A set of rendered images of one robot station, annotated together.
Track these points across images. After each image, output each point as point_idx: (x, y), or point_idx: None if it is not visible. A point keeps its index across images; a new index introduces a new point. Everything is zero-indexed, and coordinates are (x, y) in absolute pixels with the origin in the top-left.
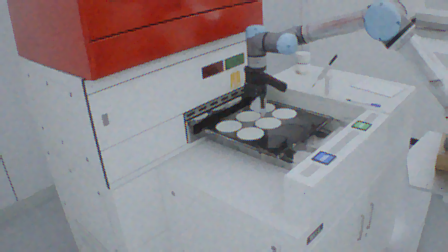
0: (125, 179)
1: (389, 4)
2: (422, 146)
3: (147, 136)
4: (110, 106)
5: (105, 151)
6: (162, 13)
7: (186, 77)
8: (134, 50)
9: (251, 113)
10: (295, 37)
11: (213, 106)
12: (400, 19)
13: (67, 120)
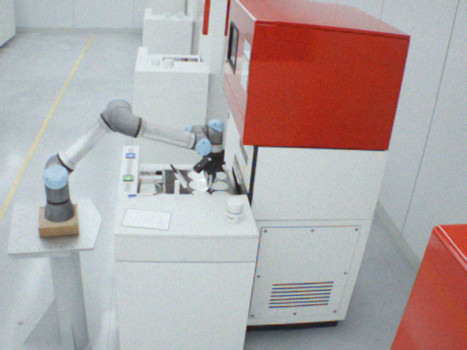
0: (226, 153)
1: (114, 98)
2: (92, 228)
3: (230, 143)
4: (230, 112)
5: (227, 130)
6: (230, 81)
7: (238, 133)
8: (226, 90)
9: (220, 187)
10: (186, 130)
11: (238, 170)
12: (107, 107)
13: None
